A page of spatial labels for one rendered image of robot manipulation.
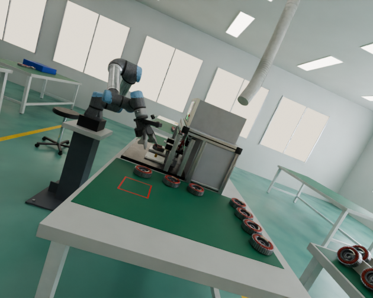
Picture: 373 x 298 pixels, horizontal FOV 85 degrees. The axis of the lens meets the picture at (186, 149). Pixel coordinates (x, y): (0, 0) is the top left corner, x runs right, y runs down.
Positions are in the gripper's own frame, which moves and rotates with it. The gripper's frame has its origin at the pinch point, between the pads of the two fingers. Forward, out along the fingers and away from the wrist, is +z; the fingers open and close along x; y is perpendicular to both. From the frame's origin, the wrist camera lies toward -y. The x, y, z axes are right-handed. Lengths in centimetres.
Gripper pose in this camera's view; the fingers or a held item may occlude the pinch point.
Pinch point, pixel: (152, 148)
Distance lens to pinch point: 124.0
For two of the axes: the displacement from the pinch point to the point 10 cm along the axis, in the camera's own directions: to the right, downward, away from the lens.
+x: -3.1, 1.0, -9.4
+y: -9.2, 2.0, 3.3
